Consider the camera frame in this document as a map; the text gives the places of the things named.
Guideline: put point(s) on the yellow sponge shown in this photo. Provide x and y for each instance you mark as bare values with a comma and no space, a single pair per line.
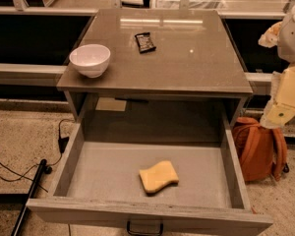
158,176

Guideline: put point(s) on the white bowl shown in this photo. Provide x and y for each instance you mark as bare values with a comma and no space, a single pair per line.
90,60

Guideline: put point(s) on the grey cabinet with counter top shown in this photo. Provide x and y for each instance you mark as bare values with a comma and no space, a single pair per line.
188,90

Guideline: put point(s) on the black power adapter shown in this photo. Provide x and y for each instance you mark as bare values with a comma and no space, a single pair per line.
62,143

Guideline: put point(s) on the orange backpack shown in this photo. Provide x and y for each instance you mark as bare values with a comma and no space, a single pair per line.
261,151

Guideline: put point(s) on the open grey top drawer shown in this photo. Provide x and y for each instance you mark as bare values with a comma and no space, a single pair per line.
98,183

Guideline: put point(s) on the yellow-covered gripper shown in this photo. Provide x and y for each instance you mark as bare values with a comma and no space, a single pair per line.
294,38

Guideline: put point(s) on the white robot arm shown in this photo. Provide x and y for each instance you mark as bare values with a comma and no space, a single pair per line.
282,35

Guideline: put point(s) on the black metal bar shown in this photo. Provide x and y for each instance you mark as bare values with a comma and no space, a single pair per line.
33,187

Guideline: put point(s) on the black drawer handle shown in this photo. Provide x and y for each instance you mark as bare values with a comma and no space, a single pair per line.
143,231

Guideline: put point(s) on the black snack packet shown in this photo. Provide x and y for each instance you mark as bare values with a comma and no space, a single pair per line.
144,42

